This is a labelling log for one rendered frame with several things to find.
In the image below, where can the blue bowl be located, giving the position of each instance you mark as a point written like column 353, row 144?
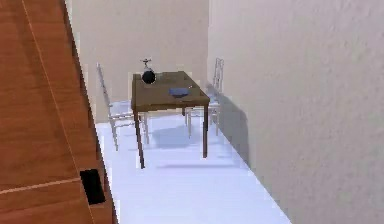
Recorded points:
column 178, row 92

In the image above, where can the white metal chair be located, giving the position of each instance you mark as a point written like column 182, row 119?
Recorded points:
column 215, row 96
column 116, row 110

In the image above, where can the brown wooden table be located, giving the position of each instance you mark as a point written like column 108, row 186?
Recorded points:
column 160, row 95

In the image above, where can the black round vase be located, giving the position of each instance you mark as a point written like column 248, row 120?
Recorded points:
column 148, row 76

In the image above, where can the brown wooden cupboard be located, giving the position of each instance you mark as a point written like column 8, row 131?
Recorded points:
column 36, row 110

